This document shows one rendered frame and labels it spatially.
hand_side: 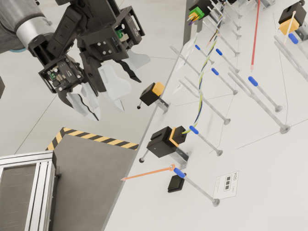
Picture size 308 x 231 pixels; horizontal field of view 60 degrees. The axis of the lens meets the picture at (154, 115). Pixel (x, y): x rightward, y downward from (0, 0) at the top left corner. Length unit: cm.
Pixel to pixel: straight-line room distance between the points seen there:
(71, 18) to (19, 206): 136
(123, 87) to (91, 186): 147
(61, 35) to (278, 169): 39
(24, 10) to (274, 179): 57
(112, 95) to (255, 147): 26
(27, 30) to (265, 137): 52
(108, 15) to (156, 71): 241
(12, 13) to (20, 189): 123
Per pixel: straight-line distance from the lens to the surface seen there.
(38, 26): 65
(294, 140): 45
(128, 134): 213
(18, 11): 67
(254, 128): 53
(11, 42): 76
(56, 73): 62
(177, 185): 56
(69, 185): 192
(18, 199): 172
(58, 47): 49
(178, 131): 54
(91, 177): 191
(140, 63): 51
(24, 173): 181
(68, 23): 45
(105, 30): 40
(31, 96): 272
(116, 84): 45
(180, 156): 59
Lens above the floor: 155
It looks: 43 degrees down
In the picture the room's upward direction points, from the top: straight up
